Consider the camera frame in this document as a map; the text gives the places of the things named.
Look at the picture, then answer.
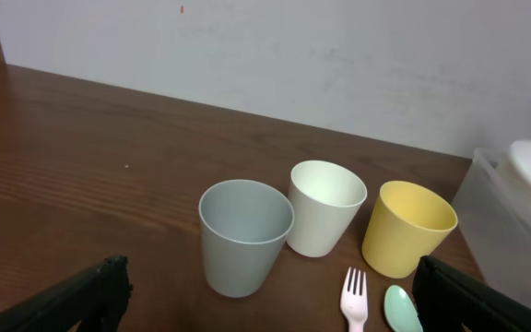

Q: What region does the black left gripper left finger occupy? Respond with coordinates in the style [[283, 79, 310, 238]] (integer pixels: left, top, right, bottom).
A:
[[0, 255, 133, 332]]

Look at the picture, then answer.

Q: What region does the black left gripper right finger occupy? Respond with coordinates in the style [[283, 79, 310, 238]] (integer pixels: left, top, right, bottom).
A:
[[412, 255, 531, 332]]

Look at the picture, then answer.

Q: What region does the grey plastic cup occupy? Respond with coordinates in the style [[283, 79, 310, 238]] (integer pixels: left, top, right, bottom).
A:
[[198, 179, 294, 298]]

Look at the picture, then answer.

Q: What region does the clear plastic container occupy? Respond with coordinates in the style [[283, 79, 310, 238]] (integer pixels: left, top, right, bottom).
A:
[[452, 148, 531, 309]]

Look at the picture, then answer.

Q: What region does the mint green plastic spoon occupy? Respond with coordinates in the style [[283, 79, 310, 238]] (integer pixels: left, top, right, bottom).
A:
[[383, 285, 423, 332]]

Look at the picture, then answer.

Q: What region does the yellow plastic cup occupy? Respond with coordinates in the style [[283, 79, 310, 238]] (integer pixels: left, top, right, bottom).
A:
[[361, 181, 458, 279]]

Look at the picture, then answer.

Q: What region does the pink plastic fork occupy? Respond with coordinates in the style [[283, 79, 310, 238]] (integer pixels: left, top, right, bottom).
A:
[[340, 267, 369, 332]]

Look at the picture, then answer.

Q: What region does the white plastic cup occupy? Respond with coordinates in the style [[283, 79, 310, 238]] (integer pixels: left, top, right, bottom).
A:
[[287, 160, 368, 257]]

